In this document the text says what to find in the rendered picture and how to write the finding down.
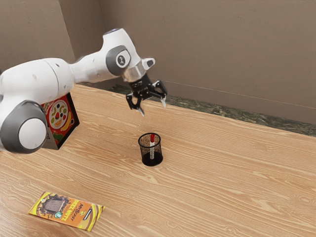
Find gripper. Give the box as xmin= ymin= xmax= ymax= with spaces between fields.
xmin=125 ymin=73 xmax=168 ymax=117

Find red and white pen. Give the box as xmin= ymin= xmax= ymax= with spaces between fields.
xmin=149 ymin=134 xmax=156 ymax=160

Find black mesh pen holder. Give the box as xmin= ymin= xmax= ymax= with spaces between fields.
xmin=138 ymin=132 xmax=164 ymax=167

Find red fruit print box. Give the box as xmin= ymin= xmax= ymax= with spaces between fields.
xmin=40 ymin=92 xmax=80 ymax=150

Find yellow brown chocolate bar packet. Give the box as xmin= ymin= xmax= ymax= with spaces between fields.
xmin=28 ymin=191 xmax=106 ymax=232

